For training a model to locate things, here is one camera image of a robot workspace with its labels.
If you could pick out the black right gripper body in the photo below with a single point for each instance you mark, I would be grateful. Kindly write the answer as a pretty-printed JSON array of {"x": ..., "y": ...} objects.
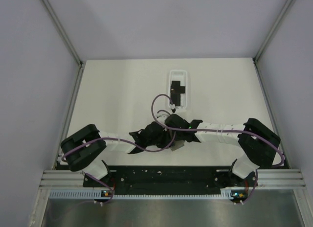
[{"x": 178, "y": 136}]

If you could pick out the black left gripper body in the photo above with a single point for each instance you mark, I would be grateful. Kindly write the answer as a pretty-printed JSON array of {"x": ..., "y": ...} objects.
[{"x": 161, "y": 141}]

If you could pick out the grey leather card holder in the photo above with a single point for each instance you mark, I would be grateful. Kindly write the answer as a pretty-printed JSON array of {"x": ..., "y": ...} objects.
[{"x": 177, "y": 145}]

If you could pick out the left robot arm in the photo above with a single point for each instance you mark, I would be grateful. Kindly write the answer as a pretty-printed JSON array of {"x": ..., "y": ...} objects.
[{"x": 84, "y": 149}]

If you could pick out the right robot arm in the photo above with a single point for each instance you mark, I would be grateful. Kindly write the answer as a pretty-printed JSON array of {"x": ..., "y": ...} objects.
[{"x": 258, "y": 142}]

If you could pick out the black cards in tray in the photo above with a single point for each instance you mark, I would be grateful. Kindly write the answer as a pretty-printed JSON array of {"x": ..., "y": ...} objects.
[{"x": 176, "y": 90}]

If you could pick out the white plastic tray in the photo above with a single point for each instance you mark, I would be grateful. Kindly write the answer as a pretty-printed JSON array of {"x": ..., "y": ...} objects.
[{"x": 182, "y": 76}]

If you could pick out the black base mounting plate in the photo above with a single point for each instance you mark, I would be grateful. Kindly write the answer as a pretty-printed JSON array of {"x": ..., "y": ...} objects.
[{"x": 173, "y": 180}]

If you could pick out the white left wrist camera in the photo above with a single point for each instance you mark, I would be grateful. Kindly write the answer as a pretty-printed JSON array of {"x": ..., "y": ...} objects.
[{"x": 161, "y": 117}]

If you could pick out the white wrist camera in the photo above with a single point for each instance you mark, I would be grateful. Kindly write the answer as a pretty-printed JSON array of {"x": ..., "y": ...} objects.
[
  {"x": 174, "y": 108},
  {"x": 161, "y": 117}
]

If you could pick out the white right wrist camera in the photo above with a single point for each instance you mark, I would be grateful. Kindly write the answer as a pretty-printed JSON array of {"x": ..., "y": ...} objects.
[{"x": 174, "y": 108}]

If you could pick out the grey slotted cable duct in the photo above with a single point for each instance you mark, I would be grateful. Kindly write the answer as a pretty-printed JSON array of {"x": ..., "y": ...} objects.
[{"x": 100, "y": 195}]

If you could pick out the aluminium frame rail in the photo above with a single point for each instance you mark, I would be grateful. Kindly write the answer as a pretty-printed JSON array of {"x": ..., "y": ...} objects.
[{"x": 267, "y": 179}]

